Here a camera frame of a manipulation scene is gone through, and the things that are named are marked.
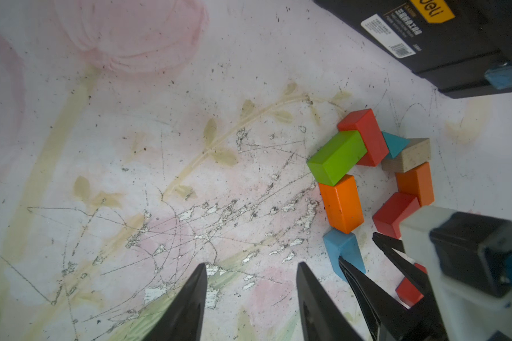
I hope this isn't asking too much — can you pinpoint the green rectangular block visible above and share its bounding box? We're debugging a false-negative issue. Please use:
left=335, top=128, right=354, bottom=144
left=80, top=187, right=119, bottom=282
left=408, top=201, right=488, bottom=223
left=307, top=131, right=367, bottom=186

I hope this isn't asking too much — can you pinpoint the teal triangular block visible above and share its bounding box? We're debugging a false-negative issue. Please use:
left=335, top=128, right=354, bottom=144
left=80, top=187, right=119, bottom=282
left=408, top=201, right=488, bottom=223
left=382, top=132, right=410, bottom=159

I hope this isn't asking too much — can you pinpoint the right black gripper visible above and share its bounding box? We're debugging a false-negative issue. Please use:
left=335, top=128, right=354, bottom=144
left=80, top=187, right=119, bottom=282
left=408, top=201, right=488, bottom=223
left=338, top=206, right=512, bottom=340

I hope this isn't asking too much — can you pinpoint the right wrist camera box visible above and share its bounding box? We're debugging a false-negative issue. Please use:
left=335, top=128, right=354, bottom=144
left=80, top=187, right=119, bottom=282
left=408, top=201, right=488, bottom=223
left=430, top=212, right=512, bottom=298

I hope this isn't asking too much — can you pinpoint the dark red rectangular block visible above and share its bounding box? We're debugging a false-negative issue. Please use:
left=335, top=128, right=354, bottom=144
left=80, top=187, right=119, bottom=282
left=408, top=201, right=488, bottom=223
left=373, top=192, right=420, bottom=240

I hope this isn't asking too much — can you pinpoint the natural wood rectangular block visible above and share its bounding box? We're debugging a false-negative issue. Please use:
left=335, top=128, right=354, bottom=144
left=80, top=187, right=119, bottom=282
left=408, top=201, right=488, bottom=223
left=381, top=138, right=432, bottom=173

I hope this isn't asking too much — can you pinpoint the orange rectangular block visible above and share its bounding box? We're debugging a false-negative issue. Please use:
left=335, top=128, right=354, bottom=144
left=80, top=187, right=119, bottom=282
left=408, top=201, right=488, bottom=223
left=395, top=162, right=435, bottom=206

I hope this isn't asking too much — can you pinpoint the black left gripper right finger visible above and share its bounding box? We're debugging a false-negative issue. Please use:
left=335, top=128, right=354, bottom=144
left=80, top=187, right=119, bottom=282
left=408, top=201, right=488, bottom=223
left=296, top=262, right=362, bottom=340

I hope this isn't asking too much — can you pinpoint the light blue block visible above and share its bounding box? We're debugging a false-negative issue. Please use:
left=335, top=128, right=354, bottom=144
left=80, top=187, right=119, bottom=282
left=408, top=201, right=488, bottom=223
left=323, top=228, right=366, bottom=281

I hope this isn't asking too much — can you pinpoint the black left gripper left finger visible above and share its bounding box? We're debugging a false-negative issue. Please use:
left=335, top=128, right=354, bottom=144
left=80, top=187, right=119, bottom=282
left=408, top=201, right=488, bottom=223
left=143, top=263, right=208, bottom=340

